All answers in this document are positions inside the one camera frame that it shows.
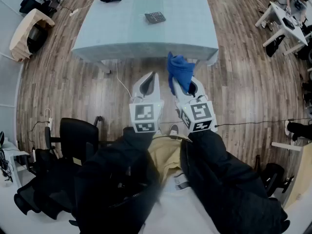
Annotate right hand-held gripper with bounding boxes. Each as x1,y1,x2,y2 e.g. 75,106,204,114
171,77,218,133

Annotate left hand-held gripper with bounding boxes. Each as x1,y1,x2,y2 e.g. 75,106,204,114
128,72,164,133

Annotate blue cloth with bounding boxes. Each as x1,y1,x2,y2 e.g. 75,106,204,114
167,52,196,96

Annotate black calculator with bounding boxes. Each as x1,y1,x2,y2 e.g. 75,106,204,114
144,11,167,24

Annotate person's right forearm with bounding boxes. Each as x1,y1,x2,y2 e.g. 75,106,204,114
179,129,291,234

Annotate person's left forearm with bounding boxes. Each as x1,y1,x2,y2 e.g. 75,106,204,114
73,127,162,234

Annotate light blue flowered tablecloth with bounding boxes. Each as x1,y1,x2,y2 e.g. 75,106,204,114
71,0,219,67

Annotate person's khaki trousers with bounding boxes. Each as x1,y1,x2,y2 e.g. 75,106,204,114
147,133,194,186

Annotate black bag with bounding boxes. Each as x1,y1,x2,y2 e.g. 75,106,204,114
265,34,286,58

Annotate white desk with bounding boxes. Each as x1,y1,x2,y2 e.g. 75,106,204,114
254,1,309,56

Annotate black bin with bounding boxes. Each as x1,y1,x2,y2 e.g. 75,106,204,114
26,26,49,54

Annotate black swivel chair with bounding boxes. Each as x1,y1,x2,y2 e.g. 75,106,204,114
254,154,295,197

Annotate person's white shirt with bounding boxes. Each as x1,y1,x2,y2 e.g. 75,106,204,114
137,171,221,234

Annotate beige wooden arch stand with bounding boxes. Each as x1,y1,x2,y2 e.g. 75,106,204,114
9,8,56,63

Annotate light wooden desk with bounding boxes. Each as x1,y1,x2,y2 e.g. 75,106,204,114
271,141,312,210

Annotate black mesh office chair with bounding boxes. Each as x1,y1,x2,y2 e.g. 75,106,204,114
13,149,82,220

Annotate small white side table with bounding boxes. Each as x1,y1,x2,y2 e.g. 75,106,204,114
0,140,30,188

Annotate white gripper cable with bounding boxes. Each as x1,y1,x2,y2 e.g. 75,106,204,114
116,58,134,100

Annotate black floor cable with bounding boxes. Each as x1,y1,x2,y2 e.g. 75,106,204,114
214,117,312,128

